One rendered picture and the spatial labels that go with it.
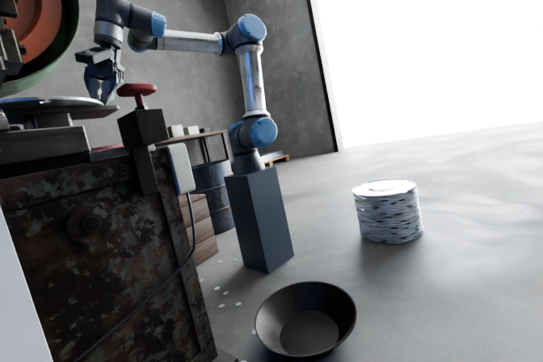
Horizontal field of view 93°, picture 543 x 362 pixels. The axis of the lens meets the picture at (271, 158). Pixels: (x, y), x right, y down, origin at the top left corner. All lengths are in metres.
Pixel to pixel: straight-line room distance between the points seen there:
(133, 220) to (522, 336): 0.97
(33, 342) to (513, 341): 0.98
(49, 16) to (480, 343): 1.72
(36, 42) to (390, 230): 1.61
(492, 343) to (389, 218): 0.57
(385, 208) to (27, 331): 1.16
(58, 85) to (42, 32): 3.14
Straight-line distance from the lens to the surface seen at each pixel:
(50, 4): 1.43
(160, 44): 1.14
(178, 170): 0.71
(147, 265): 0.71
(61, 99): 0.79
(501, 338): 0.94
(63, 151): 0.68
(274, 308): 0.97
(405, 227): 1.35
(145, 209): 0.69
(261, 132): 1.02
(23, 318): 0.60
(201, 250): 1.52
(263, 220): 1.16
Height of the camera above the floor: 0.60
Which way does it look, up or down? 5 degrees down
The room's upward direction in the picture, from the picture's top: 12 degrees counter-clockwise
